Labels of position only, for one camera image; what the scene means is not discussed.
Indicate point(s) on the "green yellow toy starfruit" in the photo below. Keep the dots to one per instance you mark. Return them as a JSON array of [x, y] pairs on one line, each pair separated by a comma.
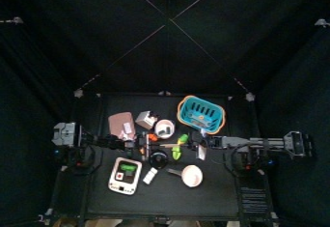
[[179, 147]]

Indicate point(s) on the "wooden toy knife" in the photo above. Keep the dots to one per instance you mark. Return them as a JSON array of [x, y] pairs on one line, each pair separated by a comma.
[[168, 146]]

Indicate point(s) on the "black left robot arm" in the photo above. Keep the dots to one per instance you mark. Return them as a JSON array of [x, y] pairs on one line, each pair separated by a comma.
[[68, 135]]

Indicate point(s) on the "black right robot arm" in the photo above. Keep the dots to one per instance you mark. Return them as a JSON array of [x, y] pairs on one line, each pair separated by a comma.
[[274, 142]]

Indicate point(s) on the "orange toy piece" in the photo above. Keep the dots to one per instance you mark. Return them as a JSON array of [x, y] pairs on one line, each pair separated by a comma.
[[152, 137]]

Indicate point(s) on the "white upright card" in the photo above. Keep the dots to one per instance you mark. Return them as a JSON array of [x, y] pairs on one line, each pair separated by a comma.
[[201, 152]]

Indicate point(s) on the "white round bowl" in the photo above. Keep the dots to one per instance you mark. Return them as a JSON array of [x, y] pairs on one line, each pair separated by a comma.
[[164, 128]]

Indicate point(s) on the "small white tag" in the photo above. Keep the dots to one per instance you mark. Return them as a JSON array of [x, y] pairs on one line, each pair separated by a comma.
[[127, 127]]

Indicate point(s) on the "green toy vegetable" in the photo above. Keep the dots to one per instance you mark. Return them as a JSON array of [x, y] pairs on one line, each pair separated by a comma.
[[127, 167]]

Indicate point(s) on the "pink rectangular packet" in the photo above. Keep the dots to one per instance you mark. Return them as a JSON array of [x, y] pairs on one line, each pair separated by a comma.
[[120, 124]]

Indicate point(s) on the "teal basket with orange rim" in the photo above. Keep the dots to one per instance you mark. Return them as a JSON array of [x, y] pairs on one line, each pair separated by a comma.
[[201, 114]]

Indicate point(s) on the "small white flat block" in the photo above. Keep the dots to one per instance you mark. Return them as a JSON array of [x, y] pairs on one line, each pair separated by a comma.
[[150, 175]]

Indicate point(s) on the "white toy scale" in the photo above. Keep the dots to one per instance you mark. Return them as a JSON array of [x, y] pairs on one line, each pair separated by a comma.
[[124, 175]]

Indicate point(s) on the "white text label sticker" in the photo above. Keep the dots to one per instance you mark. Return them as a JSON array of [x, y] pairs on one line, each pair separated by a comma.
[[253, 199]]

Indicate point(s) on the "metal frame bracket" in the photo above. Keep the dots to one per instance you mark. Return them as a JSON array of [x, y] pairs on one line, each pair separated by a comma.
[[163, 93], [322, 22], [15, 20], [250, 96]]

